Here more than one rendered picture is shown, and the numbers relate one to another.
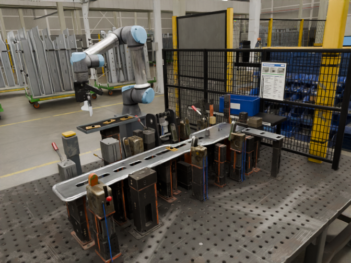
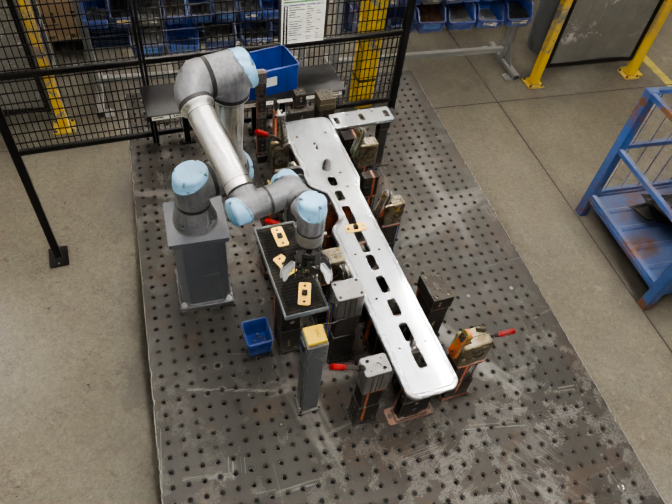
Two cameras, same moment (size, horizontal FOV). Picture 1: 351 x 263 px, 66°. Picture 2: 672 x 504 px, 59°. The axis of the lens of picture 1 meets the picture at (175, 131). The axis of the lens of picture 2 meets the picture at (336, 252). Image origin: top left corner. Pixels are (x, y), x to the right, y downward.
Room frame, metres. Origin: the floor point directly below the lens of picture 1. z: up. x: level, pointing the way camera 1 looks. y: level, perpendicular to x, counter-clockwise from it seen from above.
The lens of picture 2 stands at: (1.20, 1.51, 2.68)
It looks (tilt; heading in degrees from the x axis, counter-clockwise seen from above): 50 degrees down; 286
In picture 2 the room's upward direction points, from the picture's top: 8 degrees clockwise
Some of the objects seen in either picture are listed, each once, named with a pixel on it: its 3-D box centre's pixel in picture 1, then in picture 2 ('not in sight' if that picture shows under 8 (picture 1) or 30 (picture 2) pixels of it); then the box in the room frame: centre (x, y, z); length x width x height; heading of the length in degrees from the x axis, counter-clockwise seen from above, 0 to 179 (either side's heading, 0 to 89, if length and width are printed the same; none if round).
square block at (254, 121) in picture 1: (254, 140); (322, 125); (1.96, -0.61, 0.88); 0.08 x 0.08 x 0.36; 42
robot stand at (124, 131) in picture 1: (133, 138); (200, 255); (2.06, 0.34, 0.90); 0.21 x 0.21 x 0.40; 38
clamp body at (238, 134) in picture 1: (237, 156); (362, 171); (1.68, -0.41, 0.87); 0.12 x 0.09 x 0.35; 42
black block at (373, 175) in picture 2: (220, 165); (365, 198); (1.62, -0.29, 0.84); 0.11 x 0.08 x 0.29; 42
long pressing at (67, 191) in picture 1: (170, 151); (359, 232); (1.54, 0.04, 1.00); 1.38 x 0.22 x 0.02; 132
